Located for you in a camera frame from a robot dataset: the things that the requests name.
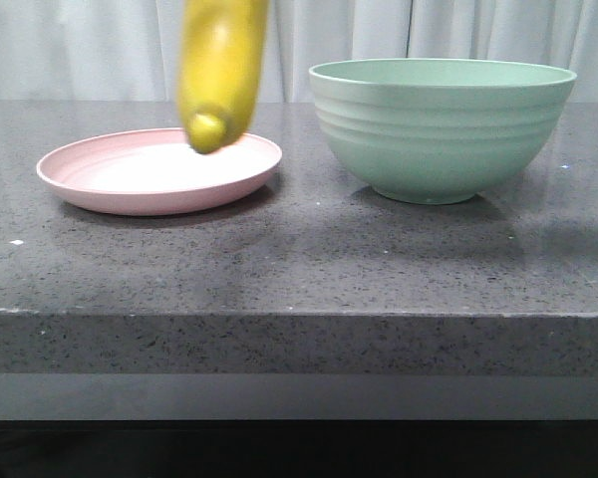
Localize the yellow banana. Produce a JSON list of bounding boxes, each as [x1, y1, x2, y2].
[[176, 1, 269, 154]]

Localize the white curtain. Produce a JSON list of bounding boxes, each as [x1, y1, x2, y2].
[[0, 1, 598, 103]]

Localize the pink plate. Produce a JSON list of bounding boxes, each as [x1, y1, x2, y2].
[[36, 128, 282, 216]]

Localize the green bowl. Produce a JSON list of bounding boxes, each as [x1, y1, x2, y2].
[[309, 58, 577, 204]]

